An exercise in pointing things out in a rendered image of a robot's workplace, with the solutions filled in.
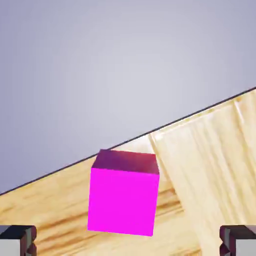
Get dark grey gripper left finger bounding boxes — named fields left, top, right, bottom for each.
left=0, top=225, right=38, bottom=256

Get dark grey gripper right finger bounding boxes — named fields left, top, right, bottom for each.
left=219, top=225, right=256, bottom=256

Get small magenta cube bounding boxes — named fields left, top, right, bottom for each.
left=87, top=148, right=160, bottom=237

